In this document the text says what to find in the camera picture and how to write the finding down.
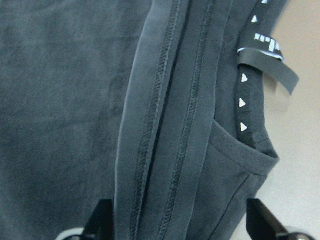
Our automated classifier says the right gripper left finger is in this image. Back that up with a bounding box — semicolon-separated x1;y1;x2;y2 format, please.
81;199;113;238

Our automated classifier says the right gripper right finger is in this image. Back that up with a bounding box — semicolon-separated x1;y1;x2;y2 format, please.
246;198;289;240

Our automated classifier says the black graphic t-shirt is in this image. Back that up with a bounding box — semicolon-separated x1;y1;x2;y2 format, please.
0;0;298;240

